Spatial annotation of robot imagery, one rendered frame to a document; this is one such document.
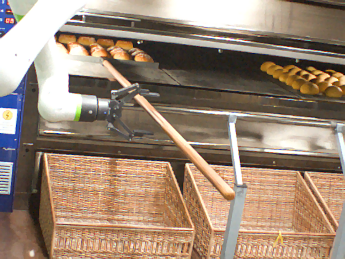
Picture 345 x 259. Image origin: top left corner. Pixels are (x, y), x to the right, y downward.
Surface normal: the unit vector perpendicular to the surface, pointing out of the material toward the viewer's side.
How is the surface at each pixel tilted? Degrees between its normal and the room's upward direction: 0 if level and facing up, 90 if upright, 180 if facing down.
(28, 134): 90
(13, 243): 0
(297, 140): 70
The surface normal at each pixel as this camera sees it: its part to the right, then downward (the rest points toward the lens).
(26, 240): 0.15, -0.96
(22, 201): 0.25, 0.27
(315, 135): 0.30, -0.04
